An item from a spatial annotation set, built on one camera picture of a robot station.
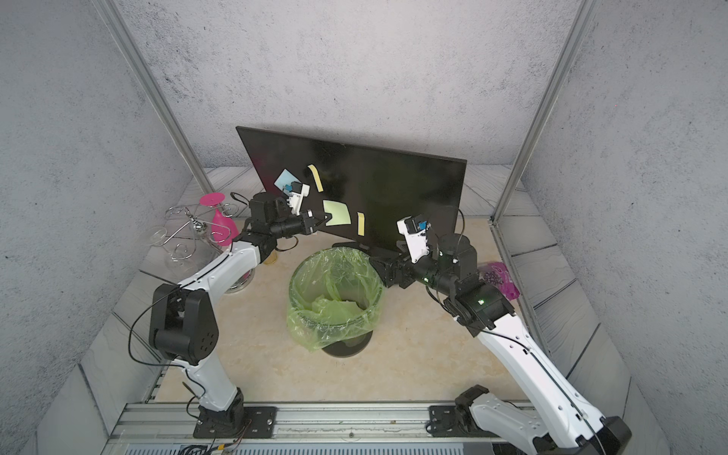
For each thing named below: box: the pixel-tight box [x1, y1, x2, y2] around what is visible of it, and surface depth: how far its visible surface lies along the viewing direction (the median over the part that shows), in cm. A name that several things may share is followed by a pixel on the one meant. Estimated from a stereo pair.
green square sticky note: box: [322, 200, 352, 227], surface depth 84 cm
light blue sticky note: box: [273, 168, 302, 192], surface depth 83 cm
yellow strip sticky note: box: [307, 163, 324, 193], surface depth 77 cm
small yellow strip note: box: [356, 211, 365, 237], surface depth 84 cm
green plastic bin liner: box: [286, 246, 385, 352], surface depth 76 cm
